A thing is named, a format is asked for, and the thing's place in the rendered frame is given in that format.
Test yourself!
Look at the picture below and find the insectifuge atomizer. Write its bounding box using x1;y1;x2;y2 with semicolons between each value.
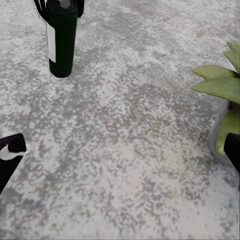
45;0;78;78

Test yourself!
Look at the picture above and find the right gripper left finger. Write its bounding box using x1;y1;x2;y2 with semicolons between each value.
0;133;30;193

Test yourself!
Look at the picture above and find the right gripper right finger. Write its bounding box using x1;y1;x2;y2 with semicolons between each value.
224;133;240;173

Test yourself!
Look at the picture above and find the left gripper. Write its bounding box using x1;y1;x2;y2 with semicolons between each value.
34;0;85;21

